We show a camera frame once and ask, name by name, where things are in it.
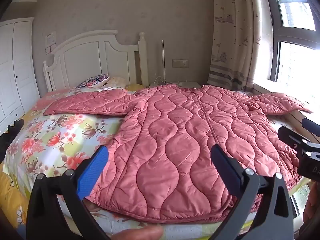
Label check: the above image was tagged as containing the pink quilted jacket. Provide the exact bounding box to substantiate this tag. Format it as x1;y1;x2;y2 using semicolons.
43;84;313;224

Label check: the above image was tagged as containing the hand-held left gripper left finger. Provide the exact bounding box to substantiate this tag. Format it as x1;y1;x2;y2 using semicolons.
26;145;111;240

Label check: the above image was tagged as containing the dark cloth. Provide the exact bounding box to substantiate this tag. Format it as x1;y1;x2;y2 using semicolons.
0;119;25;165

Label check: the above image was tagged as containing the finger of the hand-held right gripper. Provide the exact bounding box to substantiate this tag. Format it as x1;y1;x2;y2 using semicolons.
278;126;311;156
301;117;320;132

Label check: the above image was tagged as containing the dark framed window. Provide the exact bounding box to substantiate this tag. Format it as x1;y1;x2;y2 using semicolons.
262;0;320;105

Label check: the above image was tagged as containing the white cable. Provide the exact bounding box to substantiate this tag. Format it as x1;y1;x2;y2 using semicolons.
154;76;180;84

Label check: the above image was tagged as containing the beige wall socket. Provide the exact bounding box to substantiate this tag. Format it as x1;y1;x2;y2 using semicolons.
172;59;190;68

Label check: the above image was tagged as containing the person's right forearm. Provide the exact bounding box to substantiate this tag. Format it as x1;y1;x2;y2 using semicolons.
301;187;320;240

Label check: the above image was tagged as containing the white nightstand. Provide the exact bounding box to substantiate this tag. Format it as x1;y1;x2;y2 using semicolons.
149;81;200;89

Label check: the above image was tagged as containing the beige pillow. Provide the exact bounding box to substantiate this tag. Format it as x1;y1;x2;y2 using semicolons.
107;77;128;88

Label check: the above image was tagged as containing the white wall paper sheet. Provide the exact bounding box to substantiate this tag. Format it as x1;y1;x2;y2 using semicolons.
45;31;57;54

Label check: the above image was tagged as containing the floral bed sheet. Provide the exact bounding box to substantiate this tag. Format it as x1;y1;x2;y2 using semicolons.
0;86;310;240

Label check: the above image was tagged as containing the mandala patterned pillow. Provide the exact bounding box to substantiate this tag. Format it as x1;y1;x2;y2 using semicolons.
76;74;110;89

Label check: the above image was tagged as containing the white wooden headboard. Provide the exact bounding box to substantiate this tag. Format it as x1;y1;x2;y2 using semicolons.
43;30;149;92

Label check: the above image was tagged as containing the ship printed curtain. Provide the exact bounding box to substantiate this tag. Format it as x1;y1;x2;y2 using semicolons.
207;0;273;92

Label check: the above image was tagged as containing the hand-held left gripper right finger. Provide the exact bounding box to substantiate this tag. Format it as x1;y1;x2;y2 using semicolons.
207;144;294;240

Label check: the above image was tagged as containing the person's left hand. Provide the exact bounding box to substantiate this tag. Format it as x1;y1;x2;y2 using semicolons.
110;225;164;240

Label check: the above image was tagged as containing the white wardrobe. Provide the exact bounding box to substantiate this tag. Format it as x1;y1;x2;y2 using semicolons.
0;17;40;133

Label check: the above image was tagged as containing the beige windowsill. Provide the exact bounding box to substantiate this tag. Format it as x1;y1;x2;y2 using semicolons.
251;84;320;143

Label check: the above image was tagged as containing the yellow pillow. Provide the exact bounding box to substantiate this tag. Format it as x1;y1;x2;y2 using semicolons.
125;83;150;92

